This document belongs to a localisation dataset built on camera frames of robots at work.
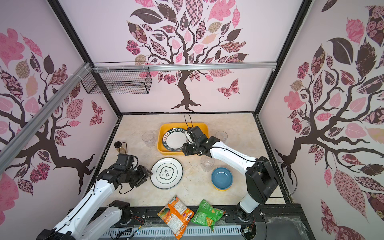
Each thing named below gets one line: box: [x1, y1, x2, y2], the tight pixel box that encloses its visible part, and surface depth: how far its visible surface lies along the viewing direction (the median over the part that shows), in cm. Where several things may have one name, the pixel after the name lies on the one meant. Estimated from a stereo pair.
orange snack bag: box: [156, 195, 195, 240], surface depth 73 cm
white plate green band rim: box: [162, 127, 189, 151], surface depth 105 cm
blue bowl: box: [211, 167, 234, 190], surface depth 81 cm
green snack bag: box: [191, 199, 226, 232], surface depth 71 cm
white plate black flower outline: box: [150, 157, 183, 189], surface depth 89 cm
